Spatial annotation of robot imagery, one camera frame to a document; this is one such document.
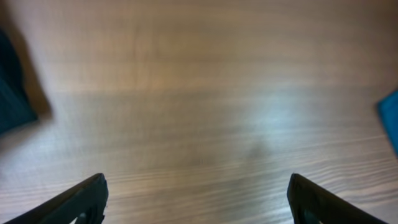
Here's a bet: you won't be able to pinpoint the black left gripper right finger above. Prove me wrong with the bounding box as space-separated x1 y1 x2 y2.
287 173 384 224

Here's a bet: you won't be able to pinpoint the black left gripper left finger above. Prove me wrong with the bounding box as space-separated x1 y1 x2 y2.
6 173 108 224

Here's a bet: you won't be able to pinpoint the black shorts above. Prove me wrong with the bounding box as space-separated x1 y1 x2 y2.
1 32 37 134

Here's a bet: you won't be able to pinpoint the blue polo shirt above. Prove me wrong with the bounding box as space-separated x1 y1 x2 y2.
377 90 398 156

